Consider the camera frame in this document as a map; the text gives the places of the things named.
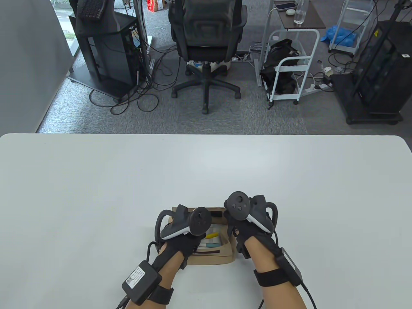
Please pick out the red and white box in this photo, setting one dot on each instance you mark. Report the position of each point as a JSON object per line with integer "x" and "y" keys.
{"x": 154, "y": 4}

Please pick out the white power strip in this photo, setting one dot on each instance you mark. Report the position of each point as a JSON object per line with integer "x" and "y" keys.
{"x": 317, "y": 88}

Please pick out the black keyboard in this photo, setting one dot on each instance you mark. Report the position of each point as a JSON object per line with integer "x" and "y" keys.
{"x": 91, "y": 9}

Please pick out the yellow cap twist pen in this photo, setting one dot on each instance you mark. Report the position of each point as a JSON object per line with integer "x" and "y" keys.
{"x": 212, "y": 235}

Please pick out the white tubular rolling cart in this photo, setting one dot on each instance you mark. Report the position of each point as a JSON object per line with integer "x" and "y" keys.
{"x": 296, "y": 31}

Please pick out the black handheld controller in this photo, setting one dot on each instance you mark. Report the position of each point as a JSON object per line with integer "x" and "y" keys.
{"x": 199, "y": 222}
{"x": 238, "y": 206}

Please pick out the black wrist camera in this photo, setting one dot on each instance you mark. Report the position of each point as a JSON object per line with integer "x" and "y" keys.
{"x": 244, "y": 249}

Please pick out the person's left hand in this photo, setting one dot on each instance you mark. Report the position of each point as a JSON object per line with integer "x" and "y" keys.
{"x": 180, "y": 246}

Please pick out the person's left forearm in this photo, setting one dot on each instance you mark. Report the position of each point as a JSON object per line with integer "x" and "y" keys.
{"x": 169, "y": 270}

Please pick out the brown side table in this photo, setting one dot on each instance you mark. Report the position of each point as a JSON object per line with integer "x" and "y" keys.
{"x": 315, "y": 21}

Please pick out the tan fabric pencil pouch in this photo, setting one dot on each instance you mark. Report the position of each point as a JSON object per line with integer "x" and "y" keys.
{"x": 212, "y": 260}

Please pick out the black computer stand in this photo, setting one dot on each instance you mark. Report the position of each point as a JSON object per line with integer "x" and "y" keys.
{"x": 103, "y": 22}

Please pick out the black office chair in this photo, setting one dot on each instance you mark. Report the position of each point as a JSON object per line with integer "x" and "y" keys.
{"x": 206, "y": 32}

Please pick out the blue plastic bag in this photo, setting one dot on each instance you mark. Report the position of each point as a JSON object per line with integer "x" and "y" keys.
{"x": 338, "y": 33}

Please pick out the black backpack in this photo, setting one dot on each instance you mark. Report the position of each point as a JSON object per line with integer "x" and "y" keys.
{"x": 280, "y": 64}

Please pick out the dark smartphone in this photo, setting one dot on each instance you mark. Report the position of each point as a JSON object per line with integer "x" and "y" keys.
{"x": 285, "y": 5}

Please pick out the black equipment cart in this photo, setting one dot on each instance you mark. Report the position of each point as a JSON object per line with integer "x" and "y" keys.
{"x": 379, "y": 64}

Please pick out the teal cap twist pen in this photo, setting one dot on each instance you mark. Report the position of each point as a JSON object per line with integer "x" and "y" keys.
{"x": 214, "y": 245}

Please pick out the white metal rack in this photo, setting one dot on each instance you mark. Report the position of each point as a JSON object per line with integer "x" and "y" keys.
{"x": 357, "y": 8}

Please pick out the person's right hand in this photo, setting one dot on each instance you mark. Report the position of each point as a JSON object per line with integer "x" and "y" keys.
{"x": 252, "y": 233}

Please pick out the clear water bottle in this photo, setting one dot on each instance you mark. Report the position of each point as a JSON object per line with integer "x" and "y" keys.
{"x": 300, "y": 14}

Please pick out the black wrist sensor box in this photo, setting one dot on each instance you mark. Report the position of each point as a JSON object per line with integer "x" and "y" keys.
{"x": 141, "y": 281}
{"x": 289, "y": 267}

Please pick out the black computer tower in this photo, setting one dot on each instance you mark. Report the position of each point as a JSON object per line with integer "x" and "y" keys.
{"x": 109, "y": 58}

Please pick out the person's right forearm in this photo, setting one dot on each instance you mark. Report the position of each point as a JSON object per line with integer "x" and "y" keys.
{"x": 267, "y": 257}

